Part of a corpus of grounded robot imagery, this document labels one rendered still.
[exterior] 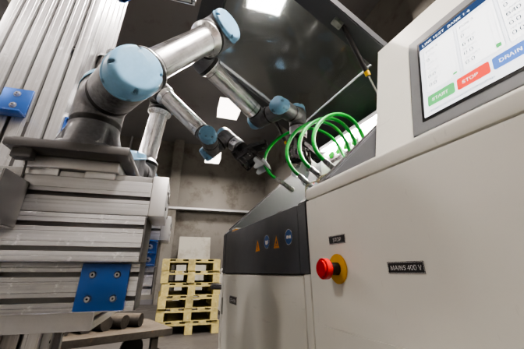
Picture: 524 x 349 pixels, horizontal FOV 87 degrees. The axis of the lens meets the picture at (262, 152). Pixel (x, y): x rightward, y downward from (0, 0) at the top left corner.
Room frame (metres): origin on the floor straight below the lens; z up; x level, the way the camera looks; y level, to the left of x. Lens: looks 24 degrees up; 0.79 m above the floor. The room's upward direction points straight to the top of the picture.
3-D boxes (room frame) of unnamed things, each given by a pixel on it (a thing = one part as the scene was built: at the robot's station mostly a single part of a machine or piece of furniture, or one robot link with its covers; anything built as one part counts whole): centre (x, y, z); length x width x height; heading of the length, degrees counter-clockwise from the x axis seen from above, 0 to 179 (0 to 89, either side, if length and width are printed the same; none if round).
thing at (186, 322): (5.04, 1.24, 0.49); 1.33 x 0.91 x 0.98; 17
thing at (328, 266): (0.55, -0.12, 0.80); 0.05 x 0.04 x 0.05; 23
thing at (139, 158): (1.09, 0.56, 1.20); 0.13 x 0.12 x 0.14; 3
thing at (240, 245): (0.98, 0.02, 0.87); 0.62 x 0.04 x 0.16; 23
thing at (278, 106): (0.99, -0.08, 1.42); 0.11 x 0.11 x 0.08; 48
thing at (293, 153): (1.05, -0.15, 1.27); 0.09 x 0.08 x 0.12; 113
